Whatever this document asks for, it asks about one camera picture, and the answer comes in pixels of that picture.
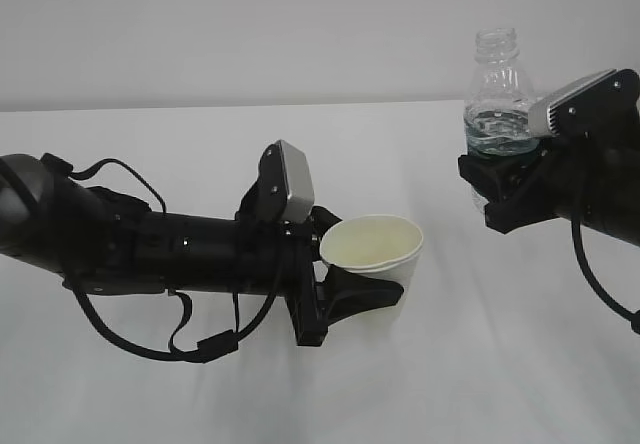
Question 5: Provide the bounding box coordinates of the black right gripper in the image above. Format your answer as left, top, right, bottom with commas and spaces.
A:
457, 108, 640, 235

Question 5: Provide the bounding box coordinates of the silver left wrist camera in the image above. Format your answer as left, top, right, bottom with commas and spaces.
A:
256, 139, 315, 224

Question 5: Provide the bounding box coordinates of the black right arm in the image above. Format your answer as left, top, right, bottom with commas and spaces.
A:
458, 108, 639, 246

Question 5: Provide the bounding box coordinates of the white paper cup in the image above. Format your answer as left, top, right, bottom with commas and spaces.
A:
319, 214, 424, 290

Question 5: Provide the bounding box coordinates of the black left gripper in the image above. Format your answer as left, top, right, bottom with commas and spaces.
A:
236, 186, 404, 347

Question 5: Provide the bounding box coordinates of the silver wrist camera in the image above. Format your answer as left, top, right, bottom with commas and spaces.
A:
528, 69, 639, 139
256, 139, 315, 224

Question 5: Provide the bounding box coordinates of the clear green-label water bottle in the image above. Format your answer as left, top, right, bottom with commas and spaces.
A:
463, 26, 542, 215

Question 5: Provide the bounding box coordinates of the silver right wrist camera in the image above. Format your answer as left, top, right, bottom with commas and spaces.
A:
528, 69, 639, 139

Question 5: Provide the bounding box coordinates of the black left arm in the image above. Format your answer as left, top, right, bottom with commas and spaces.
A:
1, 146, 404, 363

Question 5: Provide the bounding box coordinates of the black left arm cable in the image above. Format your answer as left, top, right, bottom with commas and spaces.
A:
69, 157, 281, 365

